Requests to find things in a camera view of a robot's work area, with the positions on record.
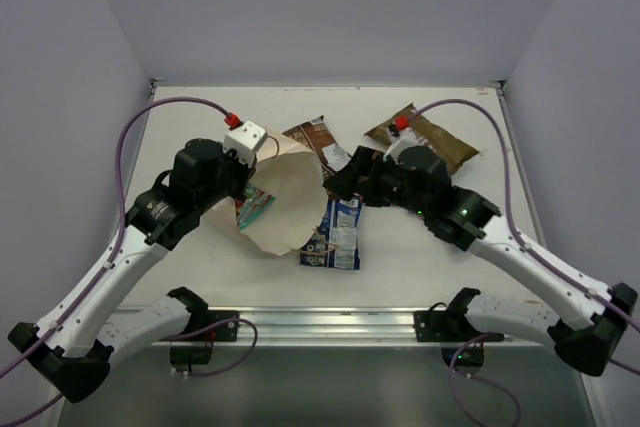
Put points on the beige paper bag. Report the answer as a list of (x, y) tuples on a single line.
[(292, 175)]

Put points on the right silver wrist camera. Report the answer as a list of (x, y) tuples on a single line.
[(401, 137)]

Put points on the light blue snack bag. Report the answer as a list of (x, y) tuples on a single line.
[(454, 151)]

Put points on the aluminium mounting rail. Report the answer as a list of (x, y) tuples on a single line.
[(320, 324)]

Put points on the green snack packet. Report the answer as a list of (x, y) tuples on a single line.
[(252, 206)]

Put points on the blue snack packet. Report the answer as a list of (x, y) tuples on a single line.
[(334, 244)]

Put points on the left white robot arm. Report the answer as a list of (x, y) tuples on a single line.
[(75, 345)]

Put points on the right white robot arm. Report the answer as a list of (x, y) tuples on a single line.
[(581, 318)]

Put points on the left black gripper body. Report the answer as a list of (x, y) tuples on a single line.
[(239, 179)]

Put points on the brown kettle chips bag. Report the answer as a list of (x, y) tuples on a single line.
[(316, 136)]

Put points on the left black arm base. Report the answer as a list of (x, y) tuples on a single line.
[(194, 346)]

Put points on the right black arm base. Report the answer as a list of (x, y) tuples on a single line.
[(437, 325)]

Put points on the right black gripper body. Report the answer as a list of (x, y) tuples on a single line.
[(387, 187)]

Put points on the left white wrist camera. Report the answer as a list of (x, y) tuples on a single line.
[(246, 141)]

